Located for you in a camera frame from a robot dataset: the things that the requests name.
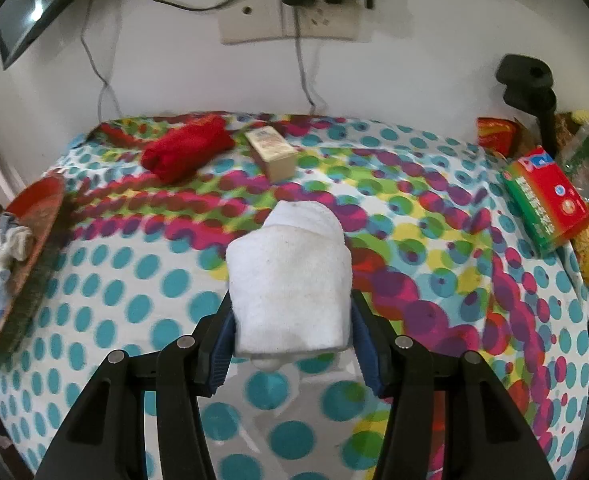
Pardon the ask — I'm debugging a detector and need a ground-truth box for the clear plastic bag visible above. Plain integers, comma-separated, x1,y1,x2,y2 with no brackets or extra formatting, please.
559,110,589,201

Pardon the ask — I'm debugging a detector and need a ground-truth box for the dark framed screen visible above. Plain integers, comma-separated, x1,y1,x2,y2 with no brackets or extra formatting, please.
0,0,125,71

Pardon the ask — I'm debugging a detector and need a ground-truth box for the red rolled towel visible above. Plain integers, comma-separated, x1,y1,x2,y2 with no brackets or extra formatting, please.
140,115,235,184

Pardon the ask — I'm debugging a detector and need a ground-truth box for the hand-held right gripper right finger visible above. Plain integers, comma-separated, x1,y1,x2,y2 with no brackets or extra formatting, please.
349,290,557,480

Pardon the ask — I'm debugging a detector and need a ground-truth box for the red round basin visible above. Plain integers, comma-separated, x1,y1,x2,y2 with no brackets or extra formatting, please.
0,172,72,366

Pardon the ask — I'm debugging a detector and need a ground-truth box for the green and red box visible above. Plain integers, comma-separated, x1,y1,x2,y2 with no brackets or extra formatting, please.
499,146,589,256

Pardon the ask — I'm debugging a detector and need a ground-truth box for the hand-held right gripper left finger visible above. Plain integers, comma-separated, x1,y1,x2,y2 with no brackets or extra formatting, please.
33,290,238,480

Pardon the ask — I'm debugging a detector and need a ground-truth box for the small yellow box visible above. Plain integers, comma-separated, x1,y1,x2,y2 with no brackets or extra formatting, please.
244,127,297,184

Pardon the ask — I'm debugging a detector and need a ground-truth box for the grey cable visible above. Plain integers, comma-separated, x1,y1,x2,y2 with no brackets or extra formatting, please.
294,6,317,112
80,0,122,117

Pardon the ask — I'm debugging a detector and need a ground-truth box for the polka dot tablecloth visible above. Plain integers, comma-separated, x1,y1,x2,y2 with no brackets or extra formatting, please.
0,110,589,480

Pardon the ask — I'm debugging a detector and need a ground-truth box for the white towel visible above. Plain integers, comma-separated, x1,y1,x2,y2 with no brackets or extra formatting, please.
225,200,352,373

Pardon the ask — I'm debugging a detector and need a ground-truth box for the red yellow snack packet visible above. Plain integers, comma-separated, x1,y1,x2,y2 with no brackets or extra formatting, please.
477,116,520,156

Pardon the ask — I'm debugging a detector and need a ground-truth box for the white wall socket plate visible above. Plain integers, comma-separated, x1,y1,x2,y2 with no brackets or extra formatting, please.
218,0,370,46

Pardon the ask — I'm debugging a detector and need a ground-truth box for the small white cloth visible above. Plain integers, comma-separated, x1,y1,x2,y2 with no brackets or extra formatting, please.
4,226,34,262

